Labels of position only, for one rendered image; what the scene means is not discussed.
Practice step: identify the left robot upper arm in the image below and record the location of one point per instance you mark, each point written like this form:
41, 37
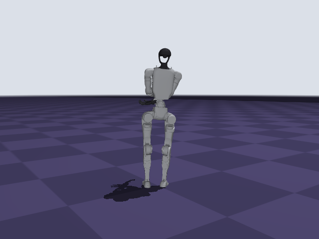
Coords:
148, 80

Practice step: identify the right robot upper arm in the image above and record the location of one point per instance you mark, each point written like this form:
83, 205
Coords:
177, 78

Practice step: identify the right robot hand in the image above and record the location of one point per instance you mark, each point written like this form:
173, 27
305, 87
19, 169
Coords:
148, 102

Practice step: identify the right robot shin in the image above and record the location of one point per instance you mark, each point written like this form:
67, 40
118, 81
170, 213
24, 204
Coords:
165, 163

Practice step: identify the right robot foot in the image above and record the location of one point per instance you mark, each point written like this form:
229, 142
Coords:
163, 183

